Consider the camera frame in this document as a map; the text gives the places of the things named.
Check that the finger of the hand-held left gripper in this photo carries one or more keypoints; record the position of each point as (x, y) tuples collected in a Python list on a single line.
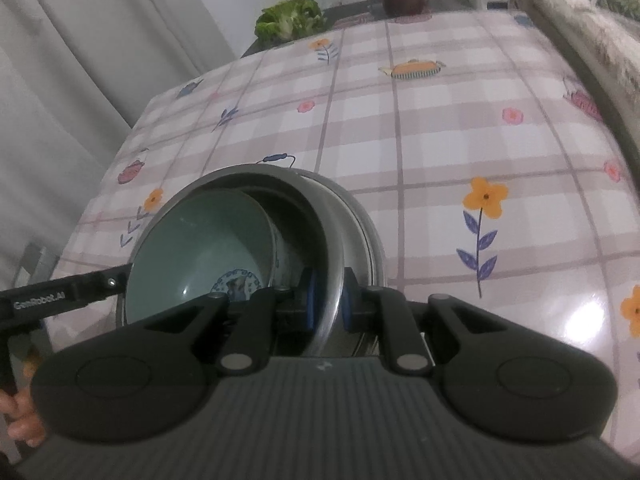
[(102, 282)]

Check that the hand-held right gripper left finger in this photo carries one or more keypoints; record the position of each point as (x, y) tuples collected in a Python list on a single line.
[(308, 305)]

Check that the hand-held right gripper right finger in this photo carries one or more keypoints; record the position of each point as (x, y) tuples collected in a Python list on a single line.
[(351, 295)]

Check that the white printed plate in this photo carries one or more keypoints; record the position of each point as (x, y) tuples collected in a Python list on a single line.
[(369, 245)]

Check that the stainless steel dish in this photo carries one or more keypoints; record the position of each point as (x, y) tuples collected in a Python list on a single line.
[(320, 230)]

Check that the green ceramic bowl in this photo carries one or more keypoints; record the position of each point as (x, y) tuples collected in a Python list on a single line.
[(210, 240)]

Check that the person's left hand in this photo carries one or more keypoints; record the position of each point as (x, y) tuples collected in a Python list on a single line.
[(22, 415)]

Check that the checked printed tablecloth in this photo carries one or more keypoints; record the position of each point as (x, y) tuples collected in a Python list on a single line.
[(450, 135)]

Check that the white curtain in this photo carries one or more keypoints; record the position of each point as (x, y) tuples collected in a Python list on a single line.
[(75, 60)]

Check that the broccoli head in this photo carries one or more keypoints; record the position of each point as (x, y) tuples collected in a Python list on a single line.
[(290, 20)]

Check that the dark cutting board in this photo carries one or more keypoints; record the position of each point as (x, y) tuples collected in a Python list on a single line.
[(350, 12)]

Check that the white plaid blanket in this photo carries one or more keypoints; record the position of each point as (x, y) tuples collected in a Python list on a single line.
[(575, 25)]

